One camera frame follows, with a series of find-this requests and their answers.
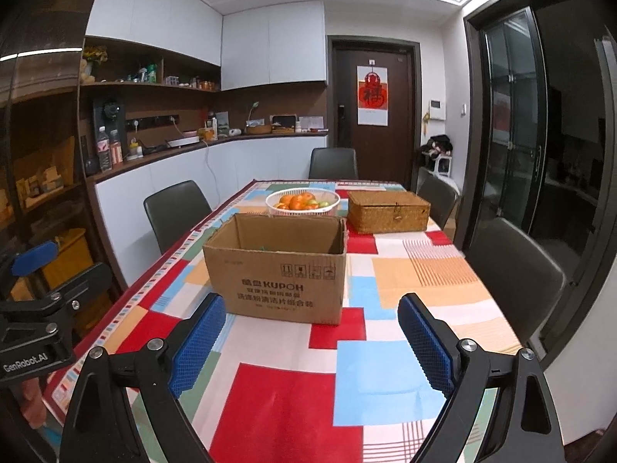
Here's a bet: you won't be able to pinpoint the woven wicker box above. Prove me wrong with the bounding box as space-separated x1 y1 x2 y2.
347 190 431 235

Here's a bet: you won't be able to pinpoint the brown entrance door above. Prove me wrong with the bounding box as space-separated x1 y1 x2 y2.
328 36 421 189

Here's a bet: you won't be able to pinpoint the white fruit basket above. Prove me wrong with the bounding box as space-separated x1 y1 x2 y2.
266 188 341 217

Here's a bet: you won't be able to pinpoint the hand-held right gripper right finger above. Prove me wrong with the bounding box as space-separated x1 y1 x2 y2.
398 292 565 463

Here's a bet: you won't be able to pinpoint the wooden glass display cabinet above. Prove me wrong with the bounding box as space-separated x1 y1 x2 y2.
0 48 121 329

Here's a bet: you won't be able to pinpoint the brown cardboard box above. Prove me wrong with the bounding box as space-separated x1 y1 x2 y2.
202 213 349 325

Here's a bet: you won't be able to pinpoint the black water dispenser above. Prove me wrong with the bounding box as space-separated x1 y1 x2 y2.
93 98 127 169

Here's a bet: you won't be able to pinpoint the red wall calendar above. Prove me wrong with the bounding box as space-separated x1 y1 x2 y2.
357 60 389 126

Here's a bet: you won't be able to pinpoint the dark plush toy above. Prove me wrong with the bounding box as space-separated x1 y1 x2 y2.
420 135 454 157

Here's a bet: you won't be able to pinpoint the colourful patchwork tablecloth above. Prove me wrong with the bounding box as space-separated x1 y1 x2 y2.
43 179 524 463

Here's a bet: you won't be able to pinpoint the dark glass sliding door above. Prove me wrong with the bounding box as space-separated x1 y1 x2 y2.
465 7 617 372

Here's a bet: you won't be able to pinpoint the wall power strip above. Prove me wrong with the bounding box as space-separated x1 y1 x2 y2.
126 115 180 128

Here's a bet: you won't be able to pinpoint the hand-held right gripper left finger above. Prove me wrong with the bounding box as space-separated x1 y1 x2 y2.
60 292 227 463

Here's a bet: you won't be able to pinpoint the white counter cabinet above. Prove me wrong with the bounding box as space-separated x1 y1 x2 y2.
94 131 329 290

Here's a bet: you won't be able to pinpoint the grey dining chair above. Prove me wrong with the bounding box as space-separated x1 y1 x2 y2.
143 181 213 254
308 147 360 180
417 169 459 230
467 217 566 345

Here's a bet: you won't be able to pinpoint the person's left hand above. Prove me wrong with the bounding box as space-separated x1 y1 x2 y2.
22 377 49 429

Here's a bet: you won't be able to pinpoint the white upper wall cabinets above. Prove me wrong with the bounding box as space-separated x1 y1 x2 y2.
87 0 326 91

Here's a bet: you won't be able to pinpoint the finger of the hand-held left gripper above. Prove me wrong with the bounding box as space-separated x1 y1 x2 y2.
29 263 113 321
0 241 59 300

